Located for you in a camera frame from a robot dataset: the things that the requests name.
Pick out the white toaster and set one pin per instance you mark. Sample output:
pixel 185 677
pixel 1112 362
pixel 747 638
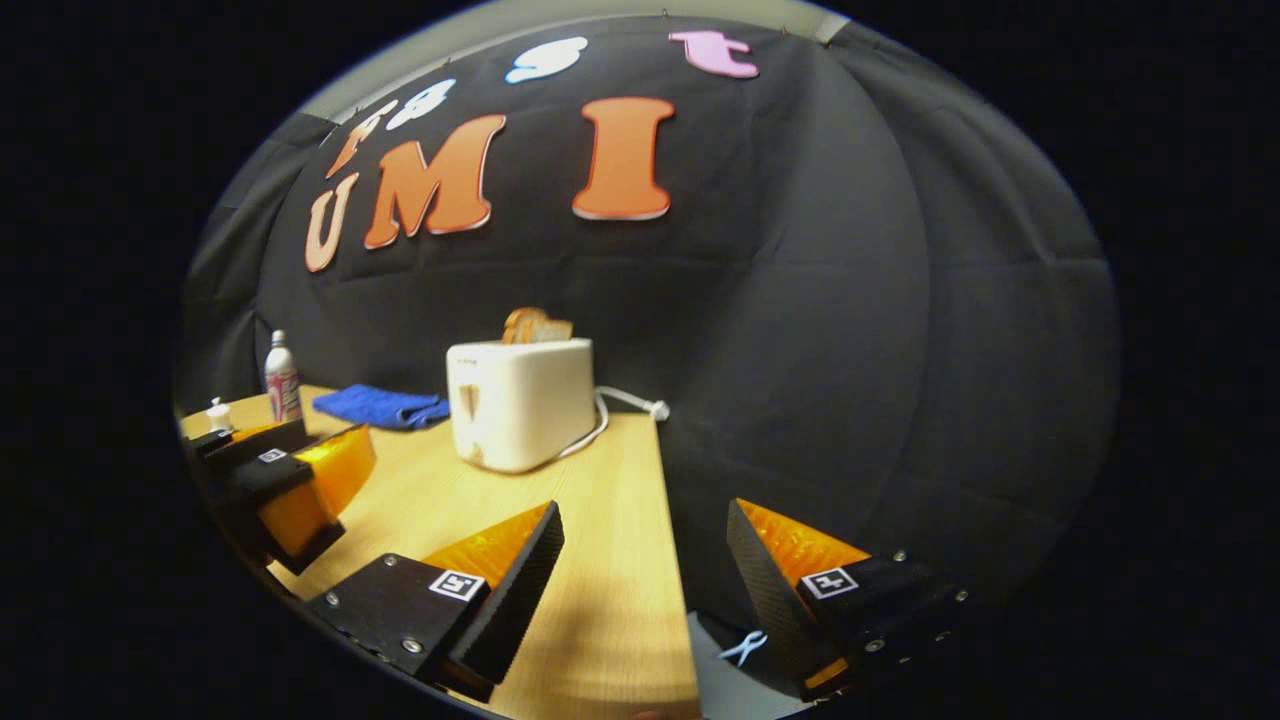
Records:
pixel 520 405

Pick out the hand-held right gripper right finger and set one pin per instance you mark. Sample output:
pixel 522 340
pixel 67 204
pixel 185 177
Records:
pixel 775 610

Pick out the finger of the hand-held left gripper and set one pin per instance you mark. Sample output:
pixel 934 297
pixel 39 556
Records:
pixel 255 442
pixel 300 490

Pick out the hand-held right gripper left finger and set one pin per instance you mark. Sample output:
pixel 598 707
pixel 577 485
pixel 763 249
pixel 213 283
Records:
pixel 510 610

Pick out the bread slice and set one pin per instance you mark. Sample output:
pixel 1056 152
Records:
pixel 558 331
pixel 520 325

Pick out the silver water bottle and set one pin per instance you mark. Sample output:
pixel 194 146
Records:
pixel 282 385

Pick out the blue towel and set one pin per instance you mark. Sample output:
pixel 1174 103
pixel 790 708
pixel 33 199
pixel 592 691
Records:
pixel 380 407

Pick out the white plastic clip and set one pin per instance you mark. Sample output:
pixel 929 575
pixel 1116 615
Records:
pixel 743 648

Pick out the white teacup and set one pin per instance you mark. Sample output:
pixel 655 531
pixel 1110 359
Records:
pixel 221 421

